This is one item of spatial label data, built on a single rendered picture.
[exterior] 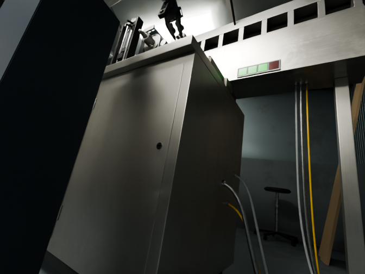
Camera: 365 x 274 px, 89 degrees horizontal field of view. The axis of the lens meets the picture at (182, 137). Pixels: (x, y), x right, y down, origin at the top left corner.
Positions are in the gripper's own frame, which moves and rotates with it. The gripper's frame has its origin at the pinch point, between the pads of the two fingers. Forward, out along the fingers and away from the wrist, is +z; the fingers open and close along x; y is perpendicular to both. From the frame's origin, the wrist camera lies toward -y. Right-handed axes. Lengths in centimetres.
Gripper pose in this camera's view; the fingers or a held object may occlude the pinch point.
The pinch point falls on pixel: (177, 36)
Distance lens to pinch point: 121.9
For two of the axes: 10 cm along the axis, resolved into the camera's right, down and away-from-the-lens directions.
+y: 4.6, -5.2, 7.2
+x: -8.4, 0.2, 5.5
